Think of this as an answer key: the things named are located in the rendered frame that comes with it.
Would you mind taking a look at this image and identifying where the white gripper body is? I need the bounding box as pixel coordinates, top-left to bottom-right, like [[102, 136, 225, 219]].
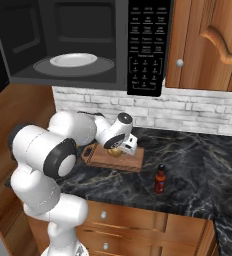
[[120, 142, 138, 157]]

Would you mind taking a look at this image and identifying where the wooden cutting board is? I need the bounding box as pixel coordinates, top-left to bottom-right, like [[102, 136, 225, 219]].
[[80, 142, 146, 174]]

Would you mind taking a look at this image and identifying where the yellow-brown potato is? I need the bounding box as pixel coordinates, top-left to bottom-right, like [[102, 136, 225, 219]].
[[107, 147, 123, 158]]

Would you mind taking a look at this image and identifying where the black microwave oven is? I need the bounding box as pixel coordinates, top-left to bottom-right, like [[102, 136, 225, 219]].
[[0, 0, 174, 98]]

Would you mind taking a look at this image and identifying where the red hot sauce bottle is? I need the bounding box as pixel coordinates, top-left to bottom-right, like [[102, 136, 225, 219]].
[[154, 163, 167, 195]]

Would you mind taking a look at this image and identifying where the wooden drawer front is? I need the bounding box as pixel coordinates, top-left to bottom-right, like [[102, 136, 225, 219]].
[[75, 225, 164, 256], [86, 200, 167, 232]]

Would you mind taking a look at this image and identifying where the white plate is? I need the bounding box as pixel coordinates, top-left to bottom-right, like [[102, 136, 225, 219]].
[[49, 52, 99, 69]]

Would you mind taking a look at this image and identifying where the wooden cupboard door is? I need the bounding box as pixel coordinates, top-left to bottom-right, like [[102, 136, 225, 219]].
[[164, 0, 232, 93]]

